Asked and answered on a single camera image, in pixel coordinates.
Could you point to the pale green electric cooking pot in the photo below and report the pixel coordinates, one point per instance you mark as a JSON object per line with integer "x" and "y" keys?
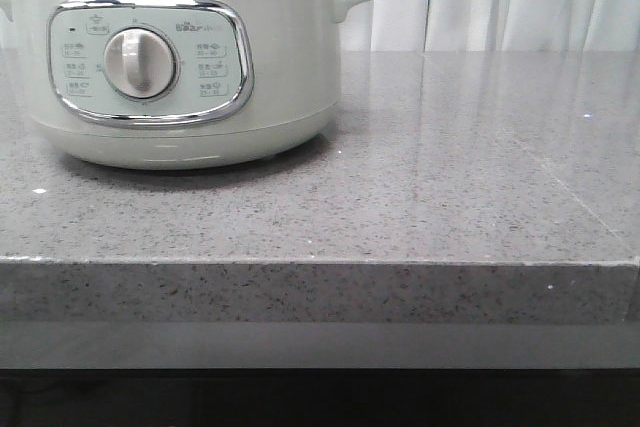
{"x": 178, "y": 84}

